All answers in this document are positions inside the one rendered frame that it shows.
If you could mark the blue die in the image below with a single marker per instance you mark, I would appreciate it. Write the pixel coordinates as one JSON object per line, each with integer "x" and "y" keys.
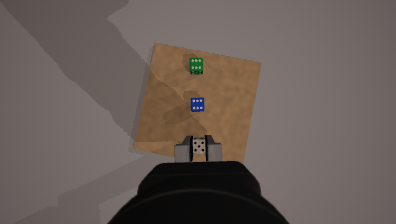
{"x": 197, "y": 105}

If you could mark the white die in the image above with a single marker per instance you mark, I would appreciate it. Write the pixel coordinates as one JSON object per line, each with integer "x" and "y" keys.
{"x": 199, "y": 145}

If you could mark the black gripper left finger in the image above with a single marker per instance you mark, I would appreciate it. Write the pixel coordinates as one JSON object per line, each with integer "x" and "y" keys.
{"x": 184, "y": 151}

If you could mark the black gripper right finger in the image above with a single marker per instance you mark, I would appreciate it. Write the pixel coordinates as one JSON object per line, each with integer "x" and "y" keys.
{"x": 213, "y": 150}

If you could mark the tan square mat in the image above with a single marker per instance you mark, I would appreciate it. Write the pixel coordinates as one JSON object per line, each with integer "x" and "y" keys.
{"x": 228, "y": 86}

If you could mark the green die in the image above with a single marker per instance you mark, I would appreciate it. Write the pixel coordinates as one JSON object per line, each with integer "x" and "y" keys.
{"x": 196, "y": 66}

